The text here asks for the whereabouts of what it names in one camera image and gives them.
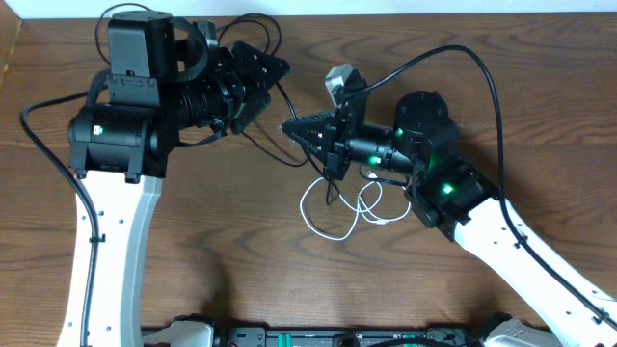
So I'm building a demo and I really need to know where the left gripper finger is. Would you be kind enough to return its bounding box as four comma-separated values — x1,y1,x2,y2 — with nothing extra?
229,92,271,135
231,41,291,96

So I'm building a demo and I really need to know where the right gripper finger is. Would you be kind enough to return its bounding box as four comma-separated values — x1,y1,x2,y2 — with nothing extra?
283,129,337,164
282,111,340,140

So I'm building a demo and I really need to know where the short black usb cable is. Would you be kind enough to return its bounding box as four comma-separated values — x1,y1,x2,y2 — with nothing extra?
240,81,341,206

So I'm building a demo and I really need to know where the white usb cable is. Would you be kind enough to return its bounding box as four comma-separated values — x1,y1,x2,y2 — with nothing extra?
299,175,413,242

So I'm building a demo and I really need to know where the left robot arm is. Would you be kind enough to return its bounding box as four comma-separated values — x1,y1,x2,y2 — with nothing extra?
59,10,290,346

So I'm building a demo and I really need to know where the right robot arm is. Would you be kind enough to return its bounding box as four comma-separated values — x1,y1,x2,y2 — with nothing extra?
282,92,616,346

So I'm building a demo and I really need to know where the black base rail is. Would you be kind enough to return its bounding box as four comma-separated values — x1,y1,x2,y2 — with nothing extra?
142,312,565,347

